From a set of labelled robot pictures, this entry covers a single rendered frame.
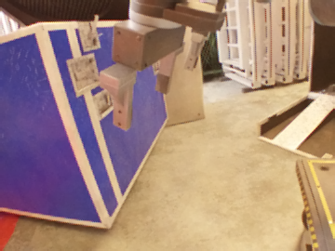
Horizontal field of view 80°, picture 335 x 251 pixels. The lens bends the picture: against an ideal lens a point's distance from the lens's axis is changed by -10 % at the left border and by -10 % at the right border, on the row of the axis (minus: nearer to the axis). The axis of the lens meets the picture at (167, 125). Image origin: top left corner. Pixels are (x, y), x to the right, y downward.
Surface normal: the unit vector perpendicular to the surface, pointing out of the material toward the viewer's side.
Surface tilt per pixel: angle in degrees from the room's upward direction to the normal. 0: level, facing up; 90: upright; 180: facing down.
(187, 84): 90
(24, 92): 90
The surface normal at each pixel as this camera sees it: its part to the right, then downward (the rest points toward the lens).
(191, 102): 0.17, 0.37
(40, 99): -0.22, 0.42
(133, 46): -0.45, 0.52
